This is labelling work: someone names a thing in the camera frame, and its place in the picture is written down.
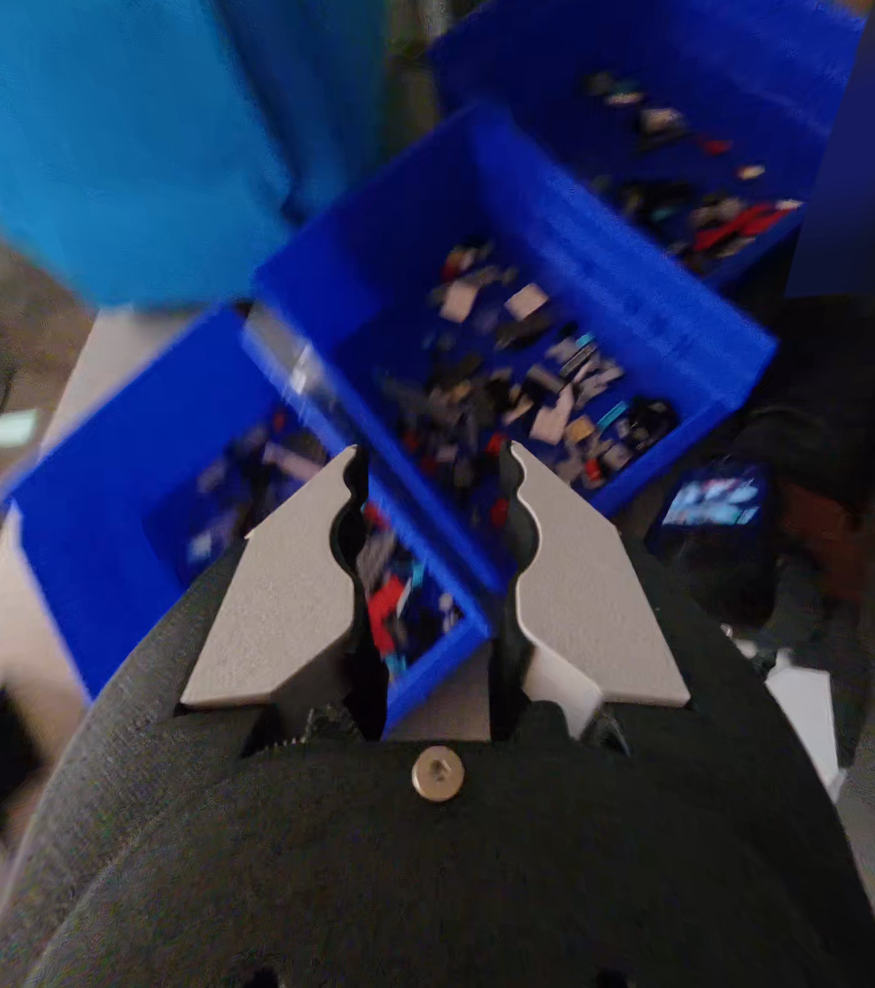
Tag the pile of toy bricks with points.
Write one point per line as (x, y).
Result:
(684, 193)
(283, 463)
(530, 386)

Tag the person's black hoodie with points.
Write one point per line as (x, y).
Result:
(831, 370)

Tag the blue plastic bin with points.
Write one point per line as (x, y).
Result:
(406, 193)
(561, 46)
(98, 525)

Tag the smartphone with lit screen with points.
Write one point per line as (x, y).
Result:
(715, 498)

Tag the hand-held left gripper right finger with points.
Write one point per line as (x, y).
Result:
(599, 617)

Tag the light blue felt bag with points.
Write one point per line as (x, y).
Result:
(98, 139)

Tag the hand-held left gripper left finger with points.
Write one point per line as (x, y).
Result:
(275, 610)

